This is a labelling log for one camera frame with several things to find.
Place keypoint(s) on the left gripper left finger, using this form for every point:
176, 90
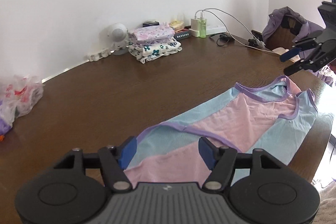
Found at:
113, 161

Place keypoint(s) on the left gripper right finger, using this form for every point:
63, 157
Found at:
220, 161

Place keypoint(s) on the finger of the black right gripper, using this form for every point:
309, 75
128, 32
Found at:
291, 55

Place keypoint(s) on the pink blue purple mesh garment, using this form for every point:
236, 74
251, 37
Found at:
276, 118

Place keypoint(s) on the wooden chair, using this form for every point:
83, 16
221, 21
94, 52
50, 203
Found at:
285, 34

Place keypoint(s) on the black phone on stand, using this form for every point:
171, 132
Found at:
258, 35

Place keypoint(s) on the purple jacket on chair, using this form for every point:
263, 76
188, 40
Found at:
276, 17

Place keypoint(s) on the green hand sanitizer bottle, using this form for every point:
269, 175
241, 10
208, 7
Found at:
202, 26

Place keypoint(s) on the white charger block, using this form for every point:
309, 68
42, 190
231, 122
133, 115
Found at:
195, 26

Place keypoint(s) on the white power strip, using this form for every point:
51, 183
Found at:
97, 55

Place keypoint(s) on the white teal floral folded cloth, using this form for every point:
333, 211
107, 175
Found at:
149, 52

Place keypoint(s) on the black box with white text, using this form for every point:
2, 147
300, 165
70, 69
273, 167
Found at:
182, 35

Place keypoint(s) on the red white plastic bag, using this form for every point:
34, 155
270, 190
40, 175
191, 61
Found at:
21, 93

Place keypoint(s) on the purple plastic bag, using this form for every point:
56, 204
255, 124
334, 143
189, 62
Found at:
7, 116

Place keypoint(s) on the stack of yellow snack packs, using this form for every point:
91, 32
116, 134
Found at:
177, 25

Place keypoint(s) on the white round desk fan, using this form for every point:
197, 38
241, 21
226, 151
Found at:
115, 38

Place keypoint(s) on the pink floral folded cloth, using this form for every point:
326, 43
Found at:
152, 33

